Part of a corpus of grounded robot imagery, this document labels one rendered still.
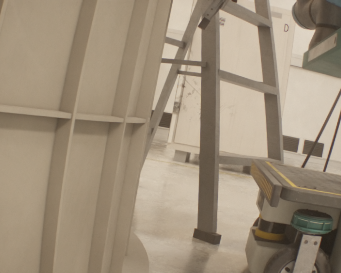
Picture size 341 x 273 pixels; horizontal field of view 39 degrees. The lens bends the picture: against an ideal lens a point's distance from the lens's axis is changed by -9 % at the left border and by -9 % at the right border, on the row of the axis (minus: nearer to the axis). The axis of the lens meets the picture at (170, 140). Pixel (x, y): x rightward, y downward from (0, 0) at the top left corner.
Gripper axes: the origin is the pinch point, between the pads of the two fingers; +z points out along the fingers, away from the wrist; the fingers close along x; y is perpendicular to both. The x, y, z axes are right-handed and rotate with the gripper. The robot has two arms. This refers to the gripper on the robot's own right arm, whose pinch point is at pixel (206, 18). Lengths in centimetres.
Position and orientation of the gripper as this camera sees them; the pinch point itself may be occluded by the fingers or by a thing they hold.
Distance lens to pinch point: 165.2
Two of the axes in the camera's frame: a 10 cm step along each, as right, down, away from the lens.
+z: -5.5, 8.3, -0.9
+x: -0.7, 0.6, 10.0
